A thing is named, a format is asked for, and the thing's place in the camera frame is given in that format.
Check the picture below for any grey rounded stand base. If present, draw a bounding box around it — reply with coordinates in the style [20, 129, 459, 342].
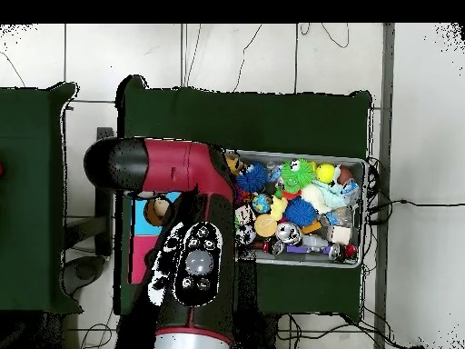
[60, 254, 107, 296]

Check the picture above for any dark green tablecloth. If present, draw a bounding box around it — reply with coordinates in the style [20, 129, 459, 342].
[114, 75, 373, 323]
[0, 82, 84, 314]

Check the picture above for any black cable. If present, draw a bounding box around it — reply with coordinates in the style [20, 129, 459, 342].
[366, 197, 465, 224]

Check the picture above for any wooden box with three holes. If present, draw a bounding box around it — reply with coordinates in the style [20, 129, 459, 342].
[126, 190, 182, 285]

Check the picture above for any yellow tennis ball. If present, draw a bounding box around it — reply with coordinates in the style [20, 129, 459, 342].
[314, 163, 337, 184]

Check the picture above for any grey floor strip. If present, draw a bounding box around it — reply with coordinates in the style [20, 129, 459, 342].
[373, 23, 396, 349]

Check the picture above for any blue puffer ball with eyes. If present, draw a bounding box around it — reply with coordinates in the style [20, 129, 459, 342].
[235, 162, 271, 194]

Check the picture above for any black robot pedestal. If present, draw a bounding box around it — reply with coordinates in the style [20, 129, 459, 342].
[253, 312, 280, 349]

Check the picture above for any black stand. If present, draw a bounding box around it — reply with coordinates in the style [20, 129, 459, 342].
[64, 126, 115, 257]

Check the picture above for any plain blue puffer ball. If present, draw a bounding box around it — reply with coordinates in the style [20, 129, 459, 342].
[283, 196, 319, 228]

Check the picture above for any green spiky puffer toy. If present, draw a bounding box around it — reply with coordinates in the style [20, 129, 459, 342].
[280, 158, 315, 194]

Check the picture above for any mint green cloth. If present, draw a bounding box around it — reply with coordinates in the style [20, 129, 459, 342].
[313, 177, 359, 209]

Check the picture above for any small soccer ball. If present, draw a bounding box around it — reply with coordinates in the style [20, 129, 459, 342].
[237, 224, 257, 245]

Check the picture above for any metal mesh bin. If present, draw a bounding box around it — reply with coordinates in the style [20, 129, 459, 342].
[226, 148, 368, 269]

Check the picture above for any globe print ball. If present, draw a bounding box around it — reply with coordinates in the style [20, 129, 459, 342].
[252, 193, 272, 214]

